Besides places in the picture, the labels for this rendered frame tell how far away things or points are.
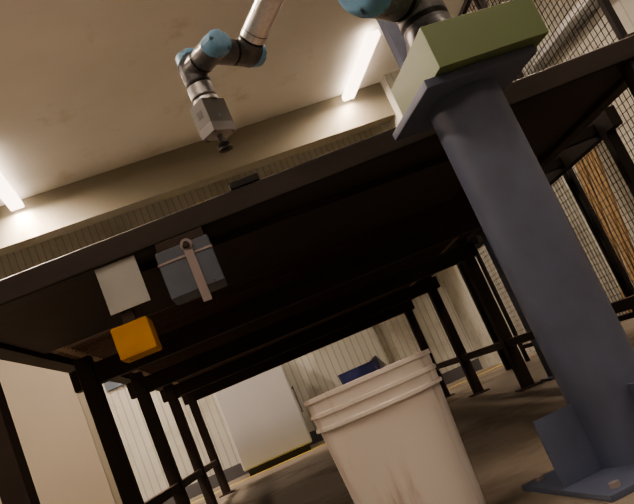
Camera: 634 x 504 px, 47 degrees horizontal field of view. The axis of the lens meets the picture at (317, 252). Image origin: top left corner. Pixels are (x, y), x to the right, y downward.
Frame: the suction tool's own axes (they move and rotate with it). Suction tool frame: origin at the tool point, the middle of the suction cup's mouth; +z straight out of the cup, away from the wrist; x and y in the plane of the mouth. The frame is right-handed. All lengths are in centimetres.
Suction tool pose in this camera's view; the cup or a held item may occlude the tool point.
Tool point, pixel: (225, 149)
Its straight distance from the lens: 209.8
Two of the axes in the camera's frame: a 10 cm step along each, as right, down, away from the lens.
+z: 3.9, 9.0, -1.9
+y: -6.7, 1.4, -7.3
